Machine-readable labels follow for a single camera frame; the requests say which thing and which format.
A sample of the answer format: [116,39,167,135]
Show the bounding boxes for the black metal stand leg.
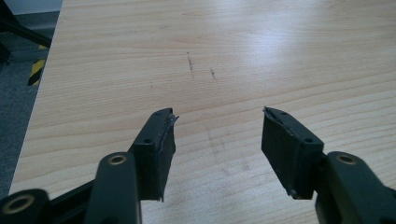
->
[0,0,53,49]

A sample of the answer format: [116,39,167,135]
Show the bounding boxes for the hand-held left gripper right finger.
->
[261,105,325,201]

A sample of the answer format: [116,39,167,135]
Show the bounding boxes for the yellow black hazard tape strip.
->
[26,44,49,87]

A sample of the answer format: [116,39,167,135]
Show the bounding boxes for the grey metal bar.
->
[8,49,50,63]

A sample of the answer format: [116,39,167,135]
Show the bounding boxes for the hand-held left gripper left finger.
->
[128,106,180,203]

